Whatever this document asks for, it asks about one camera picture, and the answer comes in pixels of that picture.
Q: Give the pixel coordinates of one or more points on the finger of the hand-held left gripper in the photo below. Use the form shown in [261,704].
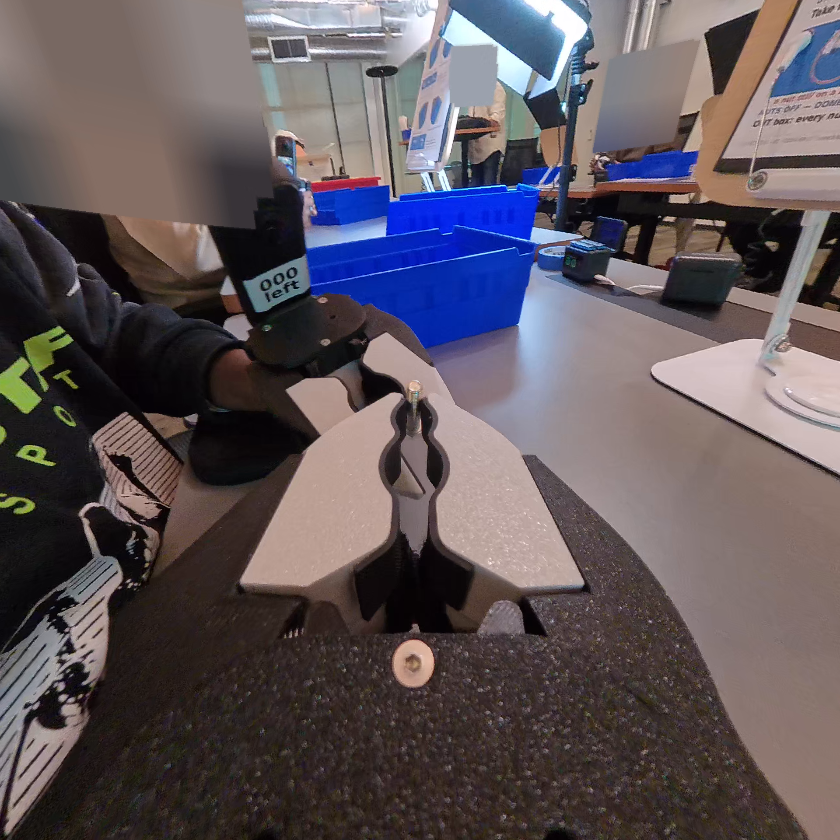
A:
[315,407]
[400,367]

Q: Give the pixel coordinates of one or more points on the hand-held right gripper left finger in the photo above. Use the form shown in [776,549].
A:
[321,518]

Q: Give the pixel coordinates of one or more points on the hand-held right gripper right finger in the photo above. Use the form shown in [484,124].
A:
[505,518]

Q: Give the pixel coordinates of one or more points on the thin steel bolt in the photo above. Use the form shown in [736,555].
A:
[415,410]

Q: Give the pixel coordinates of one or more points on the blue plastic bin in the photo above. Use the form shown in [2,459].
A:
[459,213]
[348,207]
[446,302]

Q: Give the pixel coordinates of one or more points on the person's left forearm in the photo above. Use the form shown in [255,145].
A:
[151,341]

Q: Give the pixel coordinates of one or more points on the person's left hand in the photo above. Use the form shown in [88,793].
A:
[243,380]

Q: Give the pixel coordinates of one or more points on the black wrist rest pad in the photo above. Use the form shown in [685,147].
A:
[243,453]

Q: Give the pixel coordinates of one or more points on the red plastic bin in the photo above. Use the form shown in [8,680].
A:
[344,182]

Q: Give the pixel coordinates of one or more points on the blue tape roll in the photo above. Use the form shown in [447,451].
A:
[548,259]

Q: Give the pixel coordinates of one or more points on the black battery charger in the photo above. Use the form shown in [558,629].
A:
[587,262]

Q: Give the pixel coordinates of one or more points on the black floor lamp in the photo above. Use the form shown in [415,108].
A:
[384,71]

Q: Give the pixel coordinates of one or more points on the instruction sheet on stand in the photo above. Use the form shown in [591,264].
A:
[430,105]

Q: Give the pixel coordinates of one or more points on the white display stand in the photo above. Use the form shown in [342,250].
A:
[722,387]

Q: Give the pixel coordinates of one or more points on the person's printed black shirt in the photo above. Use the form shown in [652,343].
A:
[52,492]

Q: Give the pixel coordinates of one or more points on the wood-top desk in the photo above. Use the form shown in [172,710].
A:
[630,189]

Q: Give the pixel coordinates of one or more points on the dark grey case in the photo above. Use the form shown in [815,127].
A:
[702,281]

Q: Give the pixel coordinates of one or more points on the row of small blue bins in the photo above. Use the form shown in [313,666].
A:
[649,167]

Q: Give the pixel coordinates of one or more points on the studio light panel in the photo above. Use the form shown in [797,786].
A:
[518,39]

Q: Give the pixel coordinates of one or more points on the black wall panel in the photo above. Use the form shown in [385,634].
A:
[732,52]

